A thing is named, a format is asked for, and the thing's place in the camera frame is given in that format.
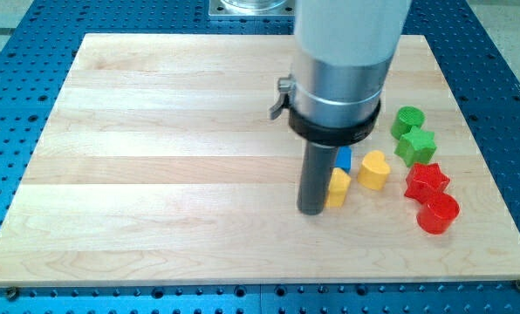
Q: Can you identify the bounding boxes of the black clamp ring with lever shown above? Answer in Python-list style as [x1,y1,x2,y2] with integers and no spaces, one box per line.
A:
[269,75,382,148]

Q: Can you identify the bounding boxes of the green circle block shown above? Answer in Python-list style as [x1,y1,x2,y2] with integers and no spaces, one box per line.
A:
[390,106,425,140]

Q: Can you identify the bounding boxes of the blue triangle block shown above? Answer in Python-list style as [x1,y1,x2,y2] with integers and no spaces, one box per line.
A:
[334,146,352,174]

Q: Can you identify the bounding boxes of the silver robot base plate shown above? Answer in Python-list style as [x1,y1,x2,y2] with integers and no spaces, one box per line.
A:
[209,0,296,17]

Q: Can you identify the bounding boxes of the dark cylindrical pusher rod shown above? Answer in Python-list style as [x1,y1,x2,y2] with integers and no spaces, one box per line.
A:
[297,141,339,215]

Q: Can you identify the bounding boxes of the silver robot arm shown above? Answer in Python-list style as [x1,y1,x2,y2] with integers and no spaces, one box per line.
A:
[291,0,411,128]

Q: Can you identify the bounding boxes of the wooden board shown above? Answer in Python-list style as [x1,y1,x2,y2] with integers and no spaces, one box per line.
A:
[0,34,520,287]

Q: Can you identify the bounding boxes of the yellow pentagon block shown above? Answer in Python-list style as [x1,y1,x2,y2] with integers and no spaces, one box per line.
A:
[325,167,352,208]

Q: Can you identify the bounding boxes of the yellow heart block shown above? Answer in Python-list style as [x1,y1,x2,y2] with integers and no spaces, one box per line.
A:
[357,150,391,191]

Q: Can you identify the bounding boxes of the green star block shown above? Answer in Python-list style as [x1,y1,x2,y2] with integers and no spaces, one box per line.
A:
[394,126,437,167]

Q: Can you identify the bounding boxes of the red circle block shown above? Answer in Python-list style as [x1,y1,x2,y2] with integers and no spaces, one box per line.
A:
[416,193,460,235]

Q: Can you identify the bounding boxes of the red star block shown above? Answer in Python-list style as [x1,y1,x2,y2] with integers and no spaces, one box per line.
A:
[404,162,450,203]

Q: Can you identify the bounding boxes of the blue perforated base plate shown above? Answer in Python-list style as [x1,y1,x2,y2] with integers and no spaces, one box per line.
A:
[0,1,520,313]

